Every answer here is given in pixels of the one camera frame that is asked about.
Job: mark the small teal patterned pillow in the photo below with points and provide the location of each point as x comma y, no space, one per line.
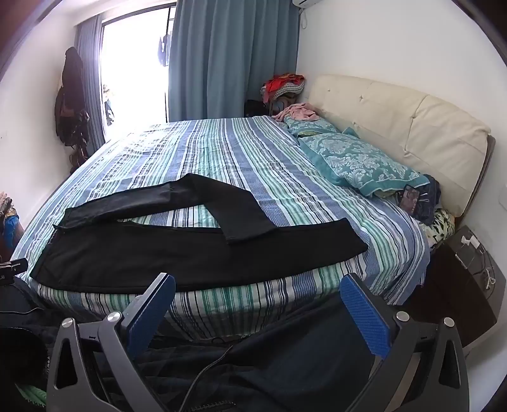
313,126

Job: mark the pink cloth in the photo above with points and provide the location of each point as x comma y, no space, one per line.
295,111

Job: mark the yellow and black floral cloth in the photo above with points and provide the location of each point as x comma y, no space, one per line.
441,227

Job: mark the person's dark quilted clothing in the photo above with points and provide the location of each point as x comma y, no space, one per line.
297,356

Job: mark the black nightstand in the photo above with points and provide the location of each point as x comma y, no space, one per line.
455,297

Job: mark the black bag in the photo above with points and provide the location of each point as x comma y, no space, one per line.
255,109

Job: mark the large teal patterned pillow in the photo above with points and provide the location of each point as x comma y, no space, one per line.
356,162

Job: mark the colourful items pile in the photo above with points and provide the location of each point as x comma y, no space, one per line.
8,225

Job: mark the cream padded headboard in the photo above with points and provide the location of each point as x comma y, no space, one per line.
396,107

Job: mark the striped bed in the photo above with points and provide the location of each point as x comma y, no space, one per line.
245,158

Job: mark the white charger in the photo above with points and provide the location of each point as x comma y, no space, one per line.
471,241

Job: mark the red and orange clothes pile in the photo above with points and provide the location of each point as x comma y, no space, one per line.
283,85

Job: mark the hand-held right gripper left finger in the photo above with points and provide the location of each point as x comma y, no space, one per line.
152,317

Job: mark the green cloth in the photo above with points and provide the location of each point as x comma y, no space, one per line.
33,396

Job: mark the window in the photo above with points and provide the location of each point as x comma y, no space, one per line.
130,71

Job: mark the wide blue curtain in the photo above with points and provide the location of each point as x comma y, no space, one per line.
233,59

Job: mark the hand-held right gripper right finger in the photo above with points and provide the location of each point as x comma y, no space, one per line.
366,317

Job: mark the white air conditioner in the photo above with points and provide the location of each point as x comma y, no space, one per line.
307,2

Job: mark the narrow blue curtain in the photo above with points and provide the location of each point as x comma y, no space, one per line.
90,79

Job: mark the black pants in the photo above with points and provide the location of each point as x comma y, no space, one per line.
158,253

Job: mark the dark hanging coat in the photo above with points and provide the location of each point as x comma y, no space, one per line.
71,103

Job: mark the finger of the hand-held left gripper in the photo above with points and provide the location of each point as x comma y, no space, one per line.
14,267

